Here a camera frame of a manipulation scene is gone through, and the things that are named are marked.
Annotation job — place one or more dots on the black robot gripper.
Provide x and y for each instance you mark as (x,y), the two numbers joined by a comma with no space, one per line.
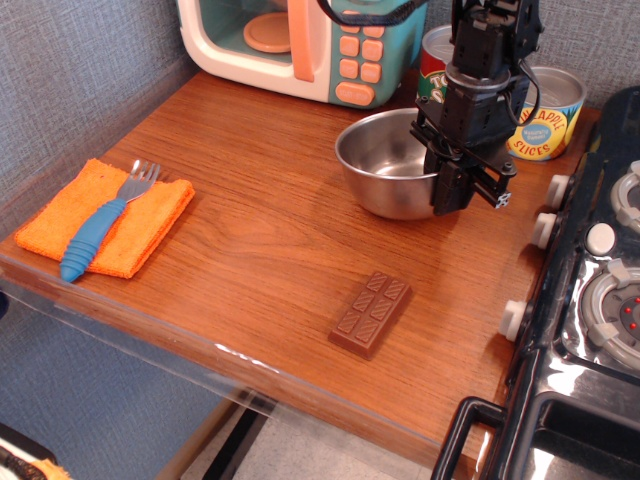
(464,137)

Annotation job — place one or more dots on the stainless steel bowl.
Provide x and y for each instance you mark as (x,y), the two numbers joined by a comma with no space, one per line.
(383,166)

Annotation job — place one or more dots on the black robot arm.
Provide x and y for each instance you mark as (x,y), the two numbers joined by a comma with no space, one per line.
(490,37)

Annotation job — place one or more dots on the red tomato sauce can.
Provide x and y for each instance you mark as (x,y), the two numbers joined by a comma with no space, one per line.
(436,52)

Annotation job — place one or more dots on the yellow pineapple slices can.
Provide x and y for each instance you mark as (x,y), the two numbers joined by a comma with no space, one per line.
(560,102)

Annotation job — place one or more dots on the white stove knob middle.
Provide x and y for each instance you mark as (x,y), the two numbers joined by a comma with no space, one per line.
(543,229)

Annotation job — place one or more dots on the white stove knob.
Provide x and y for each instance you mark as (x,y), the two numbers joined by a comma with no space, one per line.
(556,191)
(511,320)
(543,229)

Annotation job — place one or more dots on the white stove knob top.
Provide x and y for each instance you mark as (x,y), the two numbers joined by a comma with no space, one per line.
(556,191)

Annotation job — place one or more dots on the white stove knob bottom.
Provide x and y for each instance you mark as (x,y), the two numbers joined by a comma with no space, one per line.
(511,320)

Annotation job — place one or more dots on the brown toy chocolate bar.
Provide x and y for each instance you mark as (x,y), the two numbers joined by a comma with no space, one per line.
(371,315)

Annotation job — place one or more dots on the toy microwave teal and white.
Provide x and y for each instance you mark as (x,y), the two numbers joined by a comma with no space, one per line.
(294,48)

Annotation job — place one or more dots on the black toy stove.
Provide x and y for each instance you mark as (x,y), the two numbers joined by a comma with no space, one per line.
(572,406)

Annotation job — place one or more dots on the orange folded cloth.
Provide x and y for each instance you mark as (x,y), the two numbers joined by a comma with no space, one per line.
(133,237)

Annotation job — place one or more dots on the orange object at corner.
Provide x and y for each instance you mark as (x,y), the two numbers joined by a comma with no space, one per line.
(40,470)

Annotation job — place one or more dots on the black oven door handle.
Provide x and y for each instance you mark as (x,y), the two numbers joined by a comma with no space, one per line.
(471,410)

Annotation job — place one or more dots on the blue handled fork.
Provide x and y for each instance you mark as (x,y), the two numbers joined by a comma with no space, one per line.
(83,247)

